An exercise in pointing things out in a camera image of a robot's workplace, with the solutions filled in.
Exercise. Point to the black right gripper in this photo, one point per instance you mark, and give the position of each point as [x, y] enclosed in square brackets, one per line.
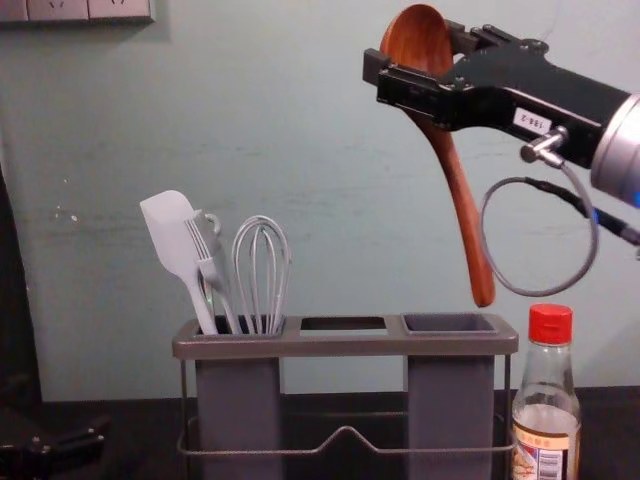
[525, 90]

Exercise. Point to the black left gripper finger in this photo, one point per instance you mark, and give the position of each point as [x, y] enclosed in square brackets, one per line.
[45, 447]

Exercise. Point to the brown wooden spoon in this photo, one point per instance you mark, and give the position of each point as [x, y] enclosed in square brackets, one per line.
[415, 45]

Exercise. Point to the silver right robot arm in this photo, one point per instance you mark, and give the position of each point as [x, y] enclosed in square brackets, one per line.
[620, 150]

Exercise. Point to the black table cloth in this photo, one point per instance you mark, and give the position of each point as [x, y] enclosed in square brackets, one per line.
[125, 430]

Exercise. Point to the grey plastic utensil cup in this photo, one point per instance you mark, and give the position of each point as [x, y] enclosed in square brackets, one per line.
[450, 400]
[235, 400]

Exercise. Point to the grey utensil with hanging loop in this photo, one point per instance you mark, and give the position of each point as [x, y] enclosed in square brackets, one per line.
[217, 270]

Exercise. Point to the white silicone spatula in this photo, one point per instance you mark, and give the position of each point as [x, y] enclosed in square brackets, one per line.
[167, 230]

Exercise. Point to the pale grey slotted utensil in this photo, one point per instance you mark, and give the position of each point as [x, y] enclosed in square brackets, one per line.
[200, 245]

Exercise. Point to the red bottle cap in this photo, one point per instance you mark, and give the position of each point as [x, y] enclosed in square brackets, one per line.
[550, 325]

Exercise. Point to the grey metal utensil rack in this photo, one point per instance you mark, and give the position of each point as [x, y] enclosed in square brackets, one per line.
[345, 342]

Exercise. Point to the clear glass bottle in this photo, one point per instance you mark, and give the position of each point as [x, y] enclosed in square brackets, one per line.
[547, 390]

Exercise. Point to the grey wall socket panel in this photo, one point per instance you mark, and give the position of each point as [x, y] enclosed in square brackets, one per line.
[90, 10]

